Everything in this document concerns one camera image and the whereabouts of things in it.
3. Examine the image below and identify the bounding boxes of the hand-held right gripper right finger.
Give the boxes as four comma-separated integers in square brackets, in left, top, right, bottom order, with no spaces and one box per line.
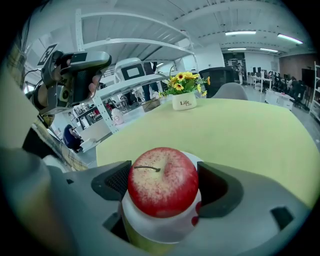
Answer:
[149,161,313,256]

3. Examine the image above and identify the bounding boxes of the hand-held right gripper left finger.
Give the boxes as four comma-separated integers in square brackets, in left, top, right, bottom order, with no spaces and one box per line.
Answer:
[46,159,141,256]

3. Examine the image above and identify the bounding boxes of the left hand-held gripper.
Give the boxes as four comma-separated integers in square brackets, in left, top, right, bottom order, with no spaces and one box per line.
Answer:
[37,43,113,116]

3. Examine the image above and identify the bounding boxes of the white plate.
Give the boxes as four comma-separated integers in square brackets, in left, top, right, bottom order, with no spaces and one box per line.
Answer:
[121,149,205,245]

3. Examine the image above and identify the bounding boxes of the red apple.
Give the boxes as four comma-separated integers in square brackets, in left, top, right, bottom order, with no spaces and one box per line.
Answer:
[127,146,200,219]

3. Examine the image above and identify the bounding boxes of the person's left forearm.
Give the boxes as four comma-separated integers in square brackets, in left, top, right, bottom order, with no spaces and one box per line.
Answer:
[24,83,52,111]

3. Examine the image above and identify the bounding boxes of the person's left hand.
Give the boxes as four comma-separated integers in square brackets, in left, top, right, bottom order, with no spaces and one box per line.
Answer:
[49,59,101,94]

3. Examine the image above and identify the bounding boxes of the white device with dark screen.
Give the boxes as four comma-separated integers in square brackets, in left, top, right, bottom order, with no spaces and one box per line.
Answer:
[114,57,147,85]

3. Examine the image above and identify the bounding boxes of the white metal shelving unit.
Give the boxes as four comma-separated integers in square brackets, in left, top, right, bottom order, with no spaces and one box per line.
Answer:
[74,8,198,133]

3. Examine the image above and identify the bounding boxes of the brown box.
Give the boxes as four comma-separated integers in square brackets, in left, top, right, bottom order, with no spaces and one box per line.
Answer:
[141,98,161,113]

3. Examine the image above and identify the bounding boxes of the table with yellow-green cloth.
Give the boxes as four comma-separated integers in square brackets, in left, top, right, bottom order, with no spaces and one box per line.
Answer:
[95,97,320,255]

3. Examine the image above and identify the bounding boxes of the white pot of sunflowers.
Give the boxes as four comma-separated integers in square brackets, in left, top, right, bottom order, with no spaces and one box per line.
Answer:
[158,71,211,111]

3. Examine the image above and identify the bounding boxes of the white low cabinet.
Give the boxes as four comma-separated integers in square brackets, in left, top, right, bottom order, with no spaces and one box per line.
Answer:
[264,89,295,111]

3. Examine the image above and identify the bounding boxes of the grey shell chair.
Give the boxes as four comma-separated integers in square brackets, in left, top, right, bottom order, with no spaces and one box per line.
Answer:
[211,82,249,101]

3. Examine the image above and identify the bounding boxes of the black mesh office chair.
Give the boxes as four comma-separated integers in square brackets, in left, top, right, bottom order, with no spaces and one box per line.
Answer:
[199,66,242,99]

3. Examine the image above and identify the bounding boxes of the white office desk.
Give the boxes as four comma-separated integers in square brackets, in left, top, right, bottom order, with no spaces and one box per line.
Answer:
[247,74,273,94]

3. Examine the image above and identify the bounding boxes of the white storage rack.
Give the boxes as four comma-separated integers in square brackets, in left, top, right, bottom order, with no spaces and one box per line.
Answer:
[308,61,320,121]

